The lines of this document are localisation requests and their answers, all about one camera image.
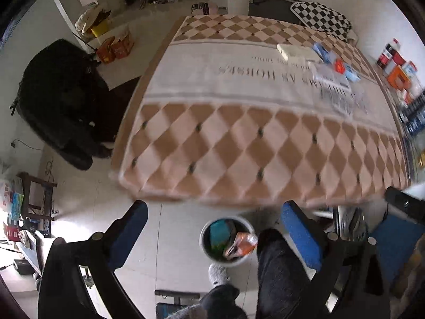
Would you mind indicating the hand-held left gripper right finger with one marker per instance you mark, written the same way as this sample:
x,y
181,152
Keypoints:
x,y
300,236

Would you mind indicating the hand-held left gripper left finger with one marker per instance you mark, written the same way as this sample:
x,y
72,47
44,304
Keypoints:
x,y
134,227

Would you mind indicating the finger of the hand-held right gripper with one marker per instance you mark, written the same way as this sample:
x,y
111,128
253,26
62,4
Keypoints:
x,y
400,244

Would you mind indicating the white round trash bin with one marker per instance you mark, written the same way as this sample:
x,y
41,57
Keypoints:
x,y
207,256

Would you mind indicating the person's leg in dark pants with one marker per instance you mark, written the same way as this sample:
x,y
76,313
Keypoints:
x,y
282,272

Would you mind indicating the pair of grey shoes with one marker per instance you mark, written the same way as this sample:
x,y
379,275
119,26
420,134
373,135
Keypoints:
x,y
353,222

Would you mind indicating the orange snack packet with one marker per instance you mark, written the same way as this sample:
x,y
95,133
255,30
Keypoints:
x,y
244,241

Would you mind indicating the black bar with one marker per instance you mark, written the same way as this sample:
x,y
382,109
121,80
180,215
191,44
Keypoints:
x,y
177,294

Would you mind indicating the teal packet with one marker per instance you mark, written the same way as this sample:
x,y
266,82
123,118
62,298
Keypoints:
x,y
217,234

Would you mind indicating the person's grey slipper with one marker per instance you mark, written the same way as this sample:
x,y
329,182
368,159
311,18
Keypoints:
x,y
217,274

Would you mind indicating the dark wooden rack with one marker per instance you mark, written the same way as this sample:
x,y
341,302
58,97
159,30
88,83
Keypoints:
x,y
33,194

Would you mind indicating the small black box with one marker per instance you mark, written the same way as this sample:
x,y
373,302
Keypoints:
x,y
21,267

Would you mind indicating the brown bed mattress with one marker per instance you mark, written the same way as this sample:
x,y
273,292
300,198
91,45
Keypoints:
x,y
132,106

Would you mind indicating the dark floor mat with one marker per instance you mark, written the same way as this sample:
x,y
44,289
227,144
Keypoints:
x,y
121,106

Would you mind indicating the diamond-patterned printed blanket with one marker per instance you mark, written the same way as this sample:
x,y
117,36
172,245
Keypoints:
x,y
249,123

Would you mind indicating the stack of colourful packets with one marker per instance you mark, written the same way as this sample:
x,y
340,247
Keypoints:
x,y
11,199

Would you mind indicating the clear plastic bag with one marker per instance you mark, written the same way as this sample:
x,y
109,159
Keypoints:
x,y
327,73
343,101

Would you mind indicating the orange box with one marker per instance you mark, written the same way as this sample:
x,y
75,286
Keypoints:
x,y
397,78

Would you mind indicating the light blue packet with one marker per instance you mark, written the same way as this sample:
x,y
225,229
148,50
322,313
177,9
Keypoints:
x,y
352,74

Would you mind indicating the blue and white box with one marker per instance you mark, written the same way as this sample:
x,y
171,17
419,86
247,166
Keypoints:
x,y
411,68

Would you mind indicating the white flat box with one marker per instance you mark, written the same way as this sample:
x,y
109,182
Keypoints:
x,y
294,52

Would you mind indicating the yellow box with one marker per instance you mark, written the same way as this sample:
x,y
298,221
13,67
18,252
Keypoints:
x,y
99,28

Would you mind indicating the cream cloth bag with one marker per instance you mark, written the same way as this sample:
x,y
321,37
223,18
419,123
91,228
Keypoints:
x,y
87,17

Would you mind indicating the black white checkered cloth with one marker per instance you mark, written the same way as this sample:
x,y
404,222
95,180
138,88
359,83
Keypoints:
x,y
320,18

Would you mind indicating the dark folding cot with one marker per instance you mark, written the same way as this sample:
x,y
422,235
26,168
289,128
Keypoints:
x,y
269,6

